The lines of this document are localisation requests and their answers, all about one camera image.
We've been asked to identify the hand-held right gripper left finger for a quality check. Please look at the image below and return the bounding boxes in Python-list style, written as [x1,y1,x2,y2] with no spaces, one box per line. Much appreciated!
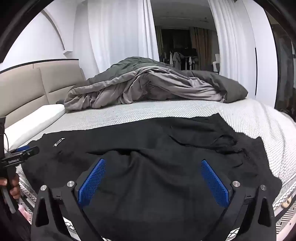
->
[31,158,109,241]

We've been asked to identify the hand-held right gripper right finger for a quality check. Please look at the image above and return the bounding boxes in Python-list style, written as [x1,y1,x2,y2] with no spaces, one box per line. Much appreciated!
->
[200,159,277,241]

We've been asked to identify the black pants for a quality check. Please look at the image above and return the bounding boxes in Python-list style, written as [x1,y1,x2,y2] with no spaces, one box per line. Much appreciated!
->
[21,113,283,241]

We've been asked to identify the person's left forearm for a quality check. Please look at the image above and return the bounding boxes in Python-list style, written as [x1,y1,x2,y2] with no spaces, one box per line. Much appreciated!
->
[0,192,31,241]

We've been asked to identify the person's left hand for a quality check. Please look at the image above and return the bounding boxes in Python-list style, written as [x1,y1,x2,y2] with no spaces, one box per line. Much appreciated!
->
[0,173,21,200]

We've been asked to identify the white pillow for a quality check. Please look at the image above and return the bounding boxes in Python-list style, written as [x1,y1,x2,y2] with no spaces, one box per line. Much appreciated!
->
[4,103,67,151]

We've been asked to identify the beige padded headboard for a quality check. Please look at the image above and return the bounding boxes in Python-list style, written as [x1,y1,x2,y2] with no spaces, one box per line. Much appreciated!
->
[0,59,86,130]

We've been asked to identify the grey duvet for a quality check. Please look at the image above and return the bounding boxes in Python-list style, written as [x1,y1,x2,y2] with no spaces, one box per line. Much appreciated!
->
[63,57,248,109]

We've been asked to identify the white chair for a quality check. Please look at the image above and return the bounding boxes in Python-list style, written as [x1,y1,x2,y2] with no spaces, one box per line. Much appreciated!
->
[212,54,221,73]

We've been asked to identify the clothes rack with garments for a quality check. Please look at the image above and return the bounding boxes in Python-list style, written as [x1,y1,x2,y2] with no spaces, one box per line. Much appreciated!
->
[169,47,199,70]

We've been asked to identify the brown curtain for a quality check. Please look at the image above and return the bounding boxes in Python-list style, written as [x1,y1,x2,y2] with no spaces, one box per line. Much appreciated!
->
[190,27,213,70]

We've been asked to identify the white wardrobe door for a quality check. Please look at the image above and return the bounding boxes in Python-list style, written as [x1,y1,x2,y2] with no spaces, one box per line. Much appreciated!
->
[240,0,276,107]

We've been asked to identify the white sheer curtain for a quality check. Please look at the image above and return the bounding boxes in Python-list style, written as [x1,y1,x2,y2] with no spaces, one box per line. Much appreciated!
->
[207,0,257,90]
[87,0,160,78]

